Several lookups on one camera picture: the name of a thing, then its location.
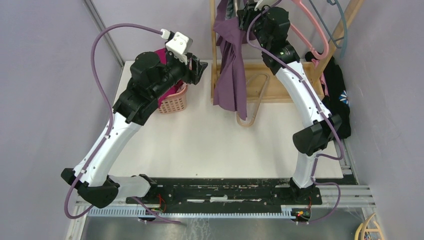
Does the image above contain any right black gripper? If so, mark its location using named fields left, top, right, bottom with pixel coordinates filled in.
left=237, top=0, right=272, bottom=49

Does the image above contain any magenta skirt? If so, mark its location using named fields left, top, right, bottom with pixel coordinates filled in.
left=153, top=47, right=186, bottom=107

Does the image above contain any purple pleated skirt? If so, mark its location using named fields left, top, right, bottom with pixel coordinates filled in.
left=213, top=0, right=248, bottom=121

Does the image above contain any blue-grey plastic hanger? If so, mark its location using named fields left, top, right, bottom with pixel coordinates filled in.
left=308, top=0, right=349, bottom=59

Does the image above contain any pink plastic hanger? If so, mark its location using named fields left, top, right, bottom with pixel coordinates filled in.
left=288, top=0, right=330, bottom=61

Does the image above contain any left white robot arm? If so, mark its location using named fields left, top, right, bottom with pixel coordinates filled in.
left=61, top=51, right=208, bottom=209

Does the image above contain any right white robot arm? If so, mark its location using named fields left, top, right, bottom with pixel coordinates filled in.
left=236, top=0, right=342, bottom=204

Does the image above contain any wooden hanger on floor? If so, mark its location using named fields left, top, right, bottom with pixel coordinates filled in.
left=353, top=213, right=386, bottom=240

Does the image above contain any orange plastic basket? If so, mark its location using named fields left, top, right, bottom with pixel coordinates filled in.
left=158, top=83, right=188, bottom=114

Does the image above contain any black floral garment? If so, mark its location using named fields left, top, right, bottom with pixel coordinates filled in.
left=319, top=57, right=352, bottom=139

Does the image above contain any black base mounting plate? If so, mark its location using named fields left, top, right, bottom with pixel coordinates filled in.
left=140, top=177, right=323, bottom=214

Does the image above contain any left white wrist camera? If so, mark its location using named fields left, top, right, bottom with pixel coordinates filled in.
left=160, top=28, right=193, bottom=65

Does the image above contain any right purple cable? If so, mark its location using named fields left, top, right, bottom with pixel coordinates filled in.
left=246, top=0, right=346, bottom=226

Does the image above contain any purple cable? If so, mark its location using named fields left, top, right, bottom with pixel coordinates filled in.
left=63, top=23, right=185, bottom=226
left=246, top=0, right=346, bottom=226

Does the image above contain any wooden clothes rack frame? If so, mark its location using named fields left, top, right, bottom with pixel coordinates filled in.
left=209, top=0, right=366, bottom=104

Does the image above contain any grey slotted cable duct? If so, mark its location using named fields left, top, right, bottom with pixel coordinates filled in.
left=86, top=206, right=311, bottom=220

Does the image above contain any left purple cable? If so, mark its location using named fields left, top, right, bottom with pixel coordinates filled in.
left=63, top=23, right=185, bottom=226

